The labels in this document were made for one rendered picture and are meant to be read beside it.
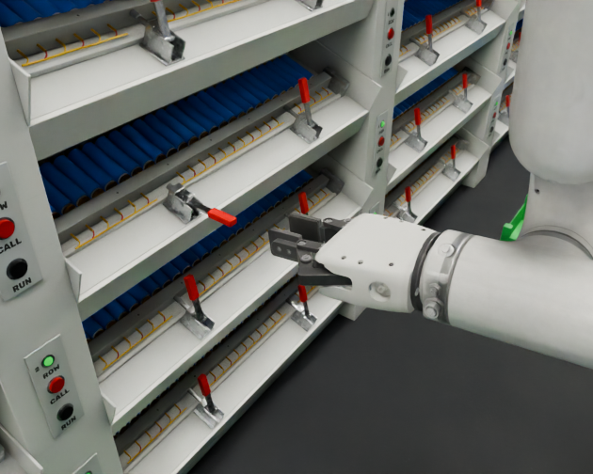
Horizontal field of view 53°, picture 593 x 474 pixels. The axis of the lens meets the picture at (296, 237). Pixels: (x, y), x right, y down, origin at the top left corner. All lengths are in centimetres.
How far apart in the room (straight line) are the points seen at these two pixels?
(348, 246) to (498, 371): 74
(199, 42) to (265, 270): 40
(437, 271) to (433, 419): 65
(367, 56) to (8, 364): 70
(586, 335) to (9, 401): 51
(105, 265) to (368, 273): 29
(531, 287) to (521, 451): 67
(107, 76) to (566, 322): 45
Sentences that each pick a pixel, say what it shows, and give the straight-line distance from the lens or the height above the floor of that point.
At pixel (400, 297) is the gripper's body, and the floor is 53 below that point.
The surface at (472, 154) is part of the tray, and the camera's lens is 179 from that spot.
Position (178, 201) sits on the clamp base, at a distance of 72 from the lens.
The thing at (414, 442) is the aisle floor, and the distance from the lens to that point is 111.
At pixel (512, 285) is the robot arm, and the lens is 50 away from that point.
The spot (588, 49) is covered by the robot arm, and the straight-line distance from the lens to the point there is 40.
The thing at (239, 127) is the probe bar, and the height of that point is 53.
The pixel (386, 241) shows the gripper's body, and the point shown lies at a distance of 56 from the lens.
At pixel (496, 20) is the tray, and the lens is 163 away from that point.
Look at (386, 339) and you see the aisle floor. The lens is 127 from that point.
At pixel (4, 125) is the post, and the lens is 53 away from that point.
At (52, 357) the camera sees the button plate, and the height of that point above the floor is 44.
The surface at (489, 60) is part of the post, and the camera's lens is 170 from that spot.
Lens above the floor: 88
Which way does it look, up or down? 35 degrees down
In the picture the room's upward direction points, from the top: straight up
